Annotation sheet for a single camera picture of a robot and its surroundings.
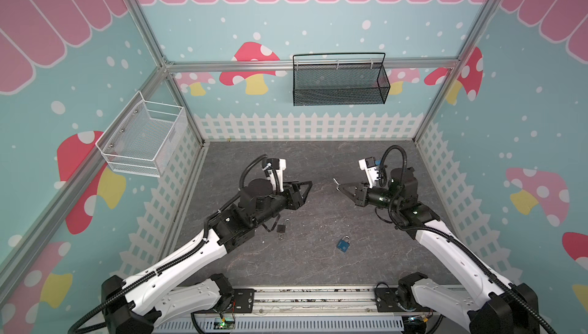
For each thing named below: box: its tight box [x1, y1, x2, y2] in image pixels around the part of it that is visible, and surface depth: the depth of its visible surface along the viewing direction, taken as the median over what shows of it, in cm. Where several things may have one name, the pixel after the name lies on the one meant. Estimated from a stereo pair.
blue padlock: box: [336, 235, 351, 253], surface depth 87 cm
